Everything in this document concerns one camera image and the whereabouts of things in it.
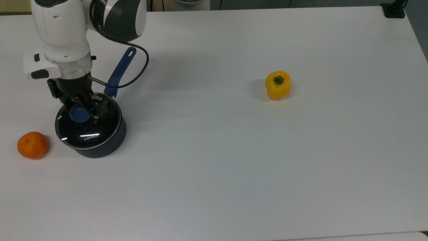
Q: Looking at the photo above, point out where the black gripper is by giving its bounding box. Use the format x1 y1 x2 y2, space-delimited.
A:
47 72 108 120

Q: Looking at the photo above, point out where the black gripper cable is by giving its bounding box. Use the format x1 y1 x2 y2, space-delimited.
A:
88 28 149 89

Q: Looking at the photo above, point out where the yellow bell pepper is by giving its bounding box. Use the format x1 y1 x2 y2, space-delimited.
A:
265 70 292 100

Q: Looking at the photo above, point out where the glass lid with blue knob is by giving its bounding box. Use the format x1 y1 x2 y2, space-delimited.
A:
55 92 122 150

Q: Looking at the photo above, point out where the white round base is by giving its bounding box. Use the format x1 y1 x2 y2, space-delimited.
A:
173 0 211 11

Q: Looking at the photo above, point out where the orange mandarin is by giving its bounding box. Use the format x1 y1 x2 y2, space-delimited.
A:
17 132 49 160

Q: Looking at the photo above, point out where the tan wooden desk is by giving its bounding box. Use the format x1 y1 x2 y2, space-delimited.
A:
0 0 32 16

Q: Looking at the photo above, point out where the dark saucepan with blue handle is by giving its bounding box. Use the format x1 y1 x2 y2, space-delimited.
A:
55 47 137 159

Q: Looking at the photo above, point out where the black clamp mount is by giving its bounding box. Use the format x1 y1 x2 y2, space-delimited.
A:
381 0 408 18

